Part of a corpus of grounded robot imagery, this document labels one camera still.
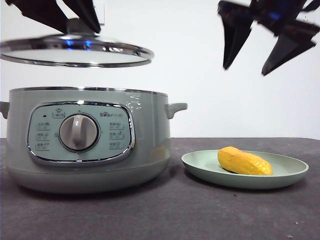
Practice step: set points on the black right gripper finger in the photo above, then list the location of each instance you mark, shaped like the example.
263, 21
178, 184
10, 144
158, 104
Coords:
287, 51
235, 42

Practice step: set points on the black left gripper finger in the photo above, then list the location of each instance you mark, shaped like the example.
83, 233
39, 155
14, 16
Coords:
45, 11
87, 12

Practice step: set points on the glass lid with green knob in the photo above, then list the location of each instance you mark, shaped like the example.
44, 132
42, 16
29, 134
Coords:
75, 57

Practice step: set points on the yellow corn cob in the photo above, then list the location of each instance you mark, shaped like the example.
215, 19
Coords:
243, 161

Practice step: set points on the pale green round plate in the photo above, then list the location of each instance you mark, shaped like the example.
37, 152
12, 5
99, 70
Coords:
205, 162

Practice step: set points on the pale green electric steamer pot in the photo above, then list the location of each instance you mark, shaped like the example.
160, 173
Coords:
150, 140

